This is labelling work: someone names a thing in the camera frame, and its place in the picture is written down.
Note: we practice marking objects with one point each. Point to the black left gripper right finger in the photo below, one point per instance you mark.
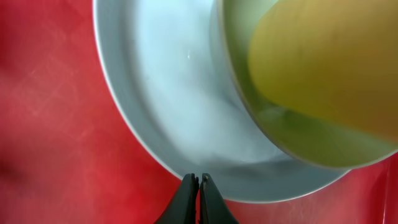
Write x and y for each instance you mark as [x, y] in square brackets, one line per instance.
[213, 209]

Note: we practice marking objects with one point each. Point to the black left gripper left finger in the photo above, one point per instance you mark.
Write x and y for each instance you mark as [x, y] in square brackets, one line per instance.
[182, 207]

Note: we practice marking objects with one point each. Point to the light green bowl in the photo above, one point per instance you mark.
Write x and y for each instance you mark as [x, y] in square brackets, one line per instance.
[308, 139]

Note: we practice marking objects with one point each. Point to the light blue plate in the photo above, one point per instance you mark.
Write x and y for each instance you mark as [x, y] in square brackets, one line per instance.
[156, 61]

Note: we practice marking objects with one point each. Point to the yellow plastic cup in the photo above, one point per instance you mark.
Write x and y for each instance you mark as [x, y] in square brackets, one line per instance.
[334, 60]

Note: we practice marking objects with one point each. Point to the red plastic serving tray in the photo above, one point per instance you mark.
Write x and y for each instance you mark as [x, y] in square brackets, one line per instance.
[67, 156]

